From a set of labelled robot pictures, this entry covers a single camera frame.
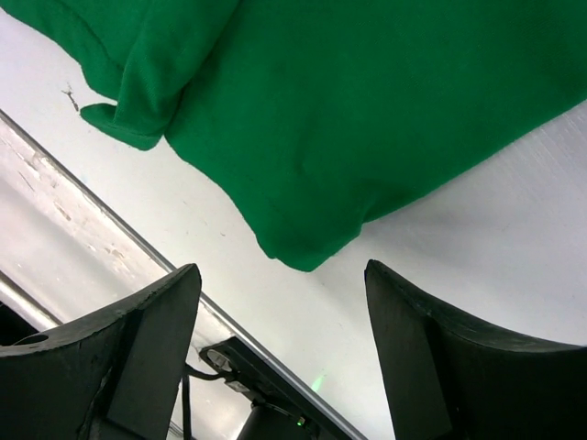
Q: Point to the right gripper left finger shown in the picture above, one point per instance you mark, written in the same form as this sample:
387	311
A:
91	366

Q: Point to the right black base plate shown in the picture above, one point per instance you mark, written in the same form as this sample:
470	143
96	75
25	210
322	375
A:
278	409

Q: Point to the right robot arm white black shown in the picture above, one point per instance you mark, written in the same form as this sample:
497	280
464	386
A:
117	373

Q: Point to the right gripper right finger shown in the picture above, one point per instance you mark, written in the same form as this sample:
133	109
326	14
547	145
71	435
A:
448	374

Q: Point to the white cardboard front cover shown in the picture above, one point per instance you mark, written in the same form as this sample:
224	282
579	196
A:
62	254

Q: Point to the green t shirt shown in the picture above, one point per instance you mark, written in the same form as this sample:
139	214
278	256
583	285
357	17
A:
316	117

